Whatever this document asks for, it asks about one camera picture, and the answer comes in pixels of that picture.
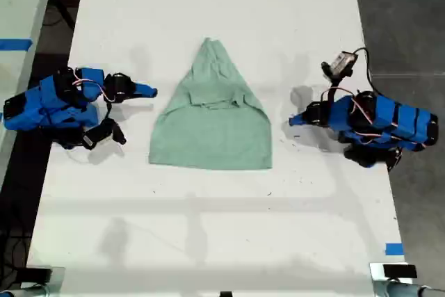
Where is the pale green T-shirt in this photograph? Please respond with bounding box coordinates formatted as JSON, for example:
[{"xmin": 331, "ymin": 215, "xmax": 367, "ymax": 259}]
[{"xmin": 148, "ymin": 37, "xmax": 273, "ymax": 171}]

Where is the long blue tape strip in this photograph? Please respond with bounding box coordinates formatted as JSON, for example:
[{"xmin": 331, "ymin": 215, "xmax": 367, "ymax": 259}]
[{"xmin": 0, "ymin": 38, "xmax": 34, "ymax": 51}]

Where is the pale side table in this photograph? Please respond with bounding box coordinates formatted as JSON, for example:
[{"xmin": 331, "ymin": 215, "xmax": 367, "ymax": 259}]
[{"xmin": 0, "ymin": 0, "xmax": 58, "ymax": 182}]

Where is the short blue tape strip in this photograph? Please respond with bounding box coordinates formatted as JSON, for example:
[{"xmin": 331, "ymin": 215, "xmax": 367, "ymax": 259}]
[{"xmin": 385, "ymin": 242, "xmax": 405, "ymax": 257}]

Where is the small black box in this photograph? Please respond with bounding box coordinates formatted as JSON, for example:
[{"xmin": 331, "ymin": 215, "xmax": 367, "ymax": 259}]
[
  {"xmin": 382, "ymin": 264, "xmax": 418, "ymax": 279},
  {"xmin": 15, "ymin": 266, "xmax": 54, "ymax": 282}
]

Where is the grey metal pipe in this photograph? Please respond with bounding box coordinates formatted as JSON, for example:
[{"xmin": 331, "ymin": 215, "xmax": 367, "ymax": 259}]
[
  {"xmin": 385, "ymin": 280, "xmax": 445, "ymax": 297},
  {"xmin": 0, "ymin": 284, "xmax": 54, "ymax": 297}
]

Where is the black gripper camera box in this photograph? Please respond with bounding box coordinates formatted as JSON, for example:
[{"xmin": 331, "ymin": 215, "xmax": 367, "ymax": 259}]
[
  {"xmin": 82, "ymin": 118, "xmax": 127, "ymax": 151},
  {"xmin": 321, "ymin": 50, "xmax": 359, "ymax": 83}
]

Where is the black camera cable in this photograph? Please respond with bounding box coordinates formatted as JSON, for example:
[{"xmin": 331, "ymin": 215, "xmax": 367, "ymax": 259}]
[{"xmin": 353, "ymin": 46, "xmax": 382, "ymax": 95}]

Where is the black floor cable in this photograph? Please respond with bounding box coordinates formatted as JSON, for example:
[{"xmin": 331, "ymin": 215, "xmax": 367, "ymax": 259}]
[{"xmin": 43, "ymin": 0, "xmax": 78, "ymax": 32}]

